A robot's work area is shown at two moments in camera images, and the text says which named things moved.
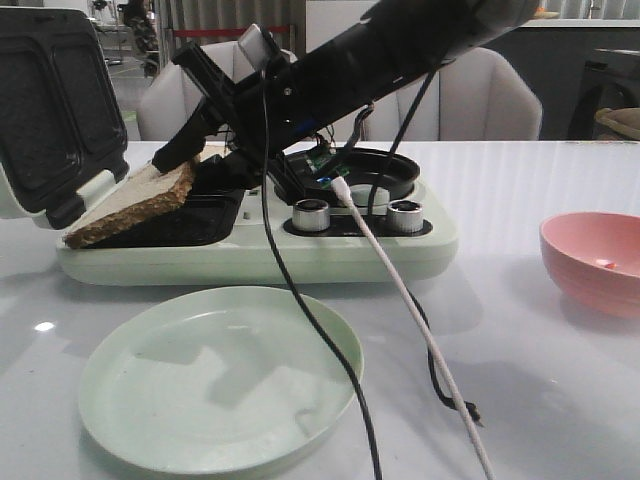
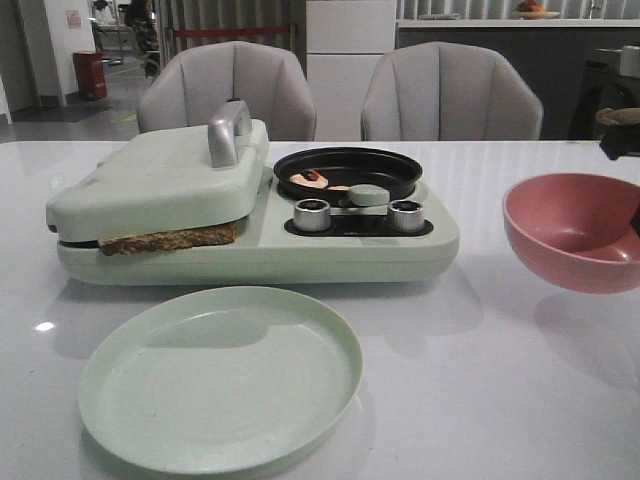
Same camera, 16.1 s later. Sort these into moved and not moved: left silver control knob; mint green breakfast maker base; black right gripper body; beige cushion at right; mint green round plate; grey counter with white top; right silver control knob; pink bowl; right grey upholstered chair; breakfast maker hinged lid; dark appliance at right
Moved: pink bowl; black right gripper body; breakfast maker hinged lid
Not moved: right grey upholstered chair; mint green breakfast maker base; mint green round plate; beige cushion at right; right silver control knob; dark appliance at right; left silver control knob; grey counter with white top
